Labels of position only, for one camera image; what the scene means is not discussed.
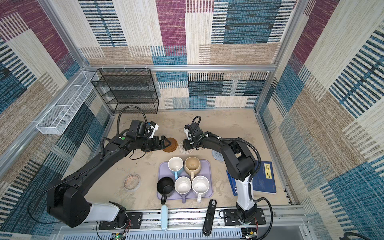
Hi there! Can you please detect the blue black stapler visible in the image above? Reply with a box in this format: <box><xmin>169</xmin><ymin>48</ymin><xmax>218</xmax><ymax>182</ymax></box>
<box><xmin>227</xmin><ymin>171</ymin><xmax>238</xmax><ymax>196</ymax></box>

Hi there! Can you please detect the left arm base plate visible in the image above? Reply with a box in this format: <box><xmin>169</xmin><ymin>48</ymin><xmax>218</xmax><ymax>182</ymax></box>
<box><xmin>98</xmin><ymin>212</ymin><xmax>143</xmax><ymax>230</ymax></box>

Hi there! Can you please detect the black mug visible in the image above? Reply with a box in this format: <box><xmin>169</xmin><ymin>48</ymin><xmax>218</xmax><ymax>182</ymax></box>
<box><xmin>157</xmin><ymin>177</ymin><xmax>175</xmax><ymax>205</ymax></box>

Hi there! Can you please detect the blue book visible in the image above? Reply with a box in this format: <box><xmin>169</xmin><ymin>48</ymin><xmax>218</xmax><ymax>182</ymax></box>
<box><xmin>253</xmin><ymin>161</ymin><xmax>277</xmax><ymax>194</ymax></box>

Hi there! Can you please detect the clear glass petri dish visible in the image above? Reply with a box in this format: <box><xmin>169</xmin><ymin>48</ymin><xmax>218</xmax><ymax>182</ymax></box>
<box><xmin>123</xmin><ymin>174</ymin><xmax>141</xmax><ymax>192</ymax></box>

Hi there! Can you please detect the white wire mesh basket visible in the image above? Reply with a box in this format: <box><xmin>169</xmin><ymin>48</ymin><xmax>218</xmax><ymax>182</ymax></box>
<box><xmin>36</xmin><ymin>71</ymin><xmax>95</xmax><ymax>135</ymax></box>

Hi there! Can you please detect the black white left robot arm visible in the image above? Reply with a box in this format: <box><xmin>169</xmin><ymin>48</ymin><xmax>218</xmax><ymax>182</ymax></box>
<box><xmin>47</xmin><ymin>120</ymin><xmax>171</xmax><ymax>229</ymax></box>

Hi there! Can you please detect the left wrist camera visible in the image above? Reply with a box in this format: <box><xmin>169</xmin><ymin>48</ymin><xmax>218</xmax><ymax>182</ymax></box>
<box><xmin>143</xmin><ymin>121</ymin><xmax>159</xmax><ymax>139</ymax></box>

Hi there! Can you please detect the light blue plastic bar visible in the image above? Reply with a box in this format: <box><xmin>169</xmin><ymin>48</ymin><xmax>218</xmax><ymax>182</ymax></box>
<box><xmin>161</xmin><ymin>205</ymin><xmax>168</xmax><ymax>231</ymax></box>

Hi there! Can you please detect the white speckled mug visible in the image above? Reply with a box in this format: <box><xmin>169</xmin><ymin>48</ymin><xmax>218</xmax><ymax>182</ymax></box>
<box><xmin>192</xmin><ymin>176</ymin><xmax>210</xmax><ymax>204</ymax></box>

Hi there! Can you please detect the lavender plastic tray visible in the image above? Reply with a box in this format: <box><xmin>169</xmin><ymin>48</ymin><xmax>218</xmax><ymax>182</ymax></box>
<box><xmin>158</xmin><ymin>160</ymin><xmax>213</xmax><ymax>201</ymax></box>

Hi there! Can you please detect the multicolour woven round coaster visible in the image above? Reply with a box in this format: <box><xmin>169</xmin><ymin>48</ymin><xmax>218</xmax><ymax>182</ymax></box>
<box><xmin>178</xmin><ymin>142</ymin><xmax>194</xmax><ymax>155</ymax></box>

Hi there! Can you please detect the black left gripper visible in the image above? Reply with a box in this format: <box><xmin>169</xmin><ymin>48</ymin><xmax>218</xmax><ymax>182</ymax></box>
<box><xmin>137</xmin><ymin>135</ymin><xmax>173</xmax><ymax>152</ymax></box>

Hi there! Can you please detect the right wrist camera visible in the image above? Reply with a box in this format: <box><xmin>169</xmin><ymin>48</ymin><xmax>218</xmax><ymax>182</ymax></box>
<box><xmin>184</xmin><ymin>125</ymin><xmax>193</xmax><ymax>140</ymax></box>

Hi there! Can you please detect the white mug blue handle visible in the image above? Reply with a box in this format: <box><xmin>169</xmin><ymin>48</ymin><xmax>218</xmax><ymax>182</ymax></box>
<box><xmin>168</xmin><ymin>157</ymin><xmax>184</xmax><ymax>180</ymax></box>

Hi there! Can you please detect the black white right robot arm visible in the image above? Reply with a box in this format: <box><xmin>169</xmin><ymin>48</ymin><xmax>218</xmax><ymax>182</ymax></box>
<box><xmin>183</xmin><ymin>130</ymin><xmax>262</xmax><ymax>224</ymax></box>

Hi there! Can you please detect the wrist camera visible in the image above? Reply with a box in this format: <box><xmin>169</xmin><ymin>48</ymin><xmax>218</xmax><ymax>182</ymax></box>
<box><xmin>184</xmin><ymin>125</ymin><xmax>193</xmax><ymax>140</ymax></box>
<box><xmin>143</xmin><ymin>121</ymin><xmax>159</xmax><ymax>139</ymax></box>

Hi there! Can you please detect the white mug lavender handle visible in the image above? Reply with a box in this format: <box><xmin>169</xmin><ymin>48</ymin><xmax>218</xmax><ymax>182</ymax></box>
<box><xmin>175</xmin><ymin>177</ymin><xmax>192</xmax><ymax>204</ymax></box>

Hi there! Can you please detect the blue-grey woven round coaster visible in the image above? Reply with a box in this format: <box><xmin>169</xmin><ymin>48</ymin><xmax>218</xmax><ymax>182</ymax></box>
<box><xmin>212</xmin><ymin>150</ymin><xmax>224</xmax><ymax>162</ymax></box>

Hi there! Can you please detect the beige ceramic mug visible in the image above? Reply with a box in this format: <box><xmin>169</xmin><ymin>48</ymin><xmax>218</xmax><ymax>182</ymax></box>
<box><xmin>184</xmin><ymin>157</ymin><xmax>202</xmax><ymax>181</ymax></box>

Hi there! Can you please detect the black wire shelf rack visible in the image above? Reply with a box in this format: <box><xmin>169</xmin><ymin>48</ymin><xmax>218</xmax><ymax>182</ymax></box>
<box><xmin>91</xmin><ymin>68</ymin><xmax>159</xmax><ymax>114</ymax></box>

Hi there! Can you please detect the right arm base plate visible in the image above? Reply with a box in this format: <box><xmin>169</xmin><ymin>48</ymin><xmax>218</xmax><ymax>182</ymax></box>
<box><xmin>219</xmin><ymin>208</ymin><xmax>267</xmax><ymax>226</ymax></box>

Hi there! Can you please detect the dark brown wooden coaster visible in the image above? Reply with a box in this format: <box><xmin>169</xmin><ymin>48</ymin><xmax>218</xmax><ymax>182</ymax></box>
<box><xmin>163</xmin><ymin>138</ymin><xmax>178</xmax><ymax>153</ymax></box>

